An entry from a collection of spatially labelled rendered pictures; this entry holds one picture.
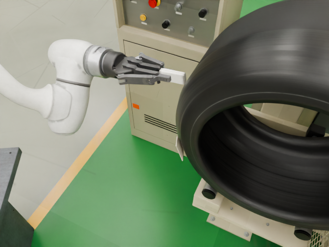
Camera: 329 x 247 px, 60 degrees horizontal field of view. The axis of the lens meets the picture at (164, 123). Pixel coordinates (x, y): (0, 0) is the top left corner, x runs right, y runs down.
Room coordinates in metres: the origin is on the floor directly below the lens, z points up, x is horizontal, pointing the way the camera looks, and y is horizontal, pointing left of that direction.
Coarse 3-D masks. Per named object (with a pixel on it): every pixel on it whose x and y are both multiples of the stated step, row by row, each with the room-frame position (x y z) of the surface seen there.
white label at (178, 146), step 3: (177, 138) 0.47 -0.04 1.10; (177, 141) 0.46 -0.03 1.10; (177, 144) 0.45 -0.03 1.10; (180, 144) 0.47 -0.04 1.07; (177, 147) 0.44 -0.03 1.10; (180, 147) 0.46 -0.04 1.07; (180, 150) 0.45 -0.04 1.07; (183, 150) 0.47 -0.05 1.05; (180, 153) 0.44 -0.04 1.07; (183, 153) 0.46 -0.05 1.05; (180, 156) 0.44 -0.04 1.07
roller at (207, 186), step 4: (208, 184) 0.43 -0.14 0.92; (204, 188) 0.42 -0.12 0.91; (208, 188) 0.42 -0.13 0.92; (212, 188) 0.42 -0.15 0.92; (204, 192) 0.41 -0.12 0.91; (208, 192) 0.40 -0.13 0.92; (212, 192) 0.40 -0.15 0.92; (216, 192) 0.41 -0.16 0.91; (204, 196) 0.41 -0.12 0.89; (208, 196) 0.40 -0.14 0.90; (212, 196) 0.40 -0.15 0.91
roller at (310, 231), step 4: (296, 228) 0.30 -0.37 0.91; (300, 228) 0.29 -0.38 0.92; (304, 228) 0.29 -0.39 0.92; (296, 232) 0.29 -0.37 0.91; (300, 232) 0.28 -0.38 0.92; (304, 232) 0.28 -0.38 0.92; (308, 232) 0.28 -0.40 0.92; (296, 236) 0.28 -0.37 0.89; (300, 236) 0.28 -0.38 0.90; (304, 236) 0.28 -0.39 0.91; (308, 236) 0.27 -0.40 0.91; (304, 240) 0.27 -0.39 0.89
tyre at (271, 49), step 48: (288, 0) 0.58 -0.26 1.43; (240, 48) 0.45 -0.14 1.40; (288, 48) 0.40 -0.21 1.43; (192, 96) 0.45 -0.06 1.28; (240, 96) 0.39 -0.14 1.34; (288, 96) 0.35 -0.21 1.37; (192, 144) 0.42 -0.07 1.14; (240, 144) 0.58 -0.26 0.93; (288, 144) 0.55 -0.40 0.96; (240, 192) 0.37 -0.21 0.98; (288, 192) 0.40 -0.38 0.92
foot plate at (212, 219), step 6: (210, 216) 0.71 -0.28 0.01; (210, 222) 0.67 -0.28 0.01; (216, 222) 0.67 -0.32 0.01; (222, 222) 0.67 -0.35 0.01; (228, 222) 0.67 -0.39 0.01; (222, 228) 0.63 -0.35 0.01; (228, 228) 0.63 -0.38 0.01; (234, 228) 0.63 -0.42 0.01; (240, 228) 0.63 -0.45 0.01; (240, 234) 0.60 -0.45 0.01; (246, 234) 0.59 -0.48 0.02
